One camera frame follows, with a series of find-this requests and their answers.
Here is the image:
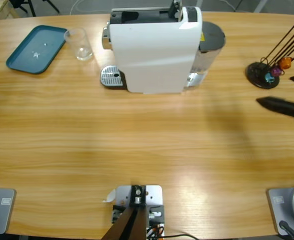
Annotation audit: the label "orange coffee capsule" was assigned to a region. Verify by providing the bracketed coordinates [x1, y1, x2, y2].
[278, 56, 293, 70]

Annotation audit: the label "clear drinking glass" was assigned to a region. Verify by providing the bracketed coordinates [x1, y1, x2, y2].
[63, 27, 94, 62]

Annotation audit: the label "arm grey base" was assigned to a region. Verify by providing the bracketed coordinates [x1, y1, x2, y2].
[266, 184, 294, 237]
[0, 187, 17, 235]

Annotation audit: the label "purple coffee capsule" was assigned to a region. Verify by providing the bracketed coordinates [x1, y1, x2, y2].
[270, 65, 284, 78]

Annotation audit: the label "white capsule coffee machine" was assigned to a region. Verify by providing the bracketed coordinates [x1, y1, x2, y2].
[100, 6, 226, 95]

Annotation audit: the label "black capsule holder with rods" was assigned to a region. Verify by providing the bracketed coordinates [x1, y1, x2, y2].
[245, 16, 294, 90]

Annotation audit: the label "black tripod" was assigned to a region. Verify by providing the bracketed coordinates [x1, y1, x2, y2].
[10, 0, 60, 18]

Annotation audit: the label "teal plastic tray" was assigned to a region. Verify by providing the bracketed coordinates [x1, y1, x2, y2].
[6, 24, 69, 75]

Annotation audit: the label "white tape scrap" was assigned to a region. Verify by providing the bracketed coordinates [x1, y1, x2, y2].
[102, 188, 117, 204]

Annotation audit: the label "white floor cable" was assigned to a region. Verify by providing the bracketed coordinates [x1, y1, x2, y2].
[70, 0, 107, 15]

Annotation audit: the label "white table frame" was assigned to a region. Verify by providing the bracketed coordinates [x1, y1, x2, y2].
[255, 0, 267, 13]

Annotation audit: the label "black cable of base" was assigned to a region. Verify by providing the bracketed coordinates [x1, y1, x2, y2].
[278, 220, 294, 240]

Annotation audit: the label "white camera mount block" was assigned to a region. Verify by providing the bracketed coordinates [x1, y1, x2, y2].
[111, 184, 165, 237]

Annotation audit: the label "black cable of mount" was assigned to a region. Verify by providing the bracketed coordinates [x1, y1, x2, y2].
[161, 233, 200, 240]

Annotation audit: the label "orange wires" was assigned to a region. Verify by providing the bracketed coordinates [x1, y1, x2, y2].
[148, 224, 164, 237]

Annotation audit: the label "dark camera post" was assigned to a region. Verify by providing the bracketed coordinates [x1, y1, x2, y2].
[101, 184, 147, 240]

